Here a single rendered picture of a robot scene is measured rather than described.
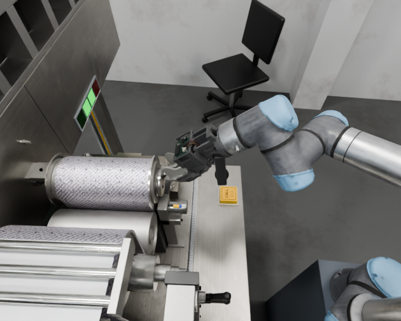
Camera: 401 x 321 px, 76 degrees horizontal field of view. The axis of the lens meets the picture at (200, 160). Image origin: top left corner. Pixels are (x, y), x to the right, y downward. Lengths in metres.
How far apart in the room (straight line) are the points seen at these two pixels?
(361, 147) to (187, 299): 0.43
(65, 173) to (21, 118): 0.18
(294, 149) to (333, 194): 1.85
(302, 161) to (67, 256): 0.45
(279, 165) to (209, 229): 0.55
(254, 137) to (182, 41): 2.35
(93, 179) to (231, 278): 0.56
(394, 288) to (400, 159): 0.39
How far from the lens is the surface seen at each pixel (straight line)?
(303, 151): 0.56
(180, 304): 0.40
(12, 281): 0.49
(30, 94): 0.82
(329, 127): 0.62
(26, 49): 0.85
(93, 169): 0.70
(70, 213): 0.76
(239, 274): 0.97
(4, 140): 0.74
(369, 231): 2.34
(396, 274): 0.89
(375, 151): 0.59
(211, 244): 0.99
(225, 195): 1.05
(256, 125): 0.51
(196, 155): 0.58
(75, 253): 0.46
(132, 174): 0.66
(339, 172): 2.53
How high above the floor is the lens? 1.84
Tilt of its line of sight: 53 degrees down
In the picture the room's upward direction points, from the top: straight up
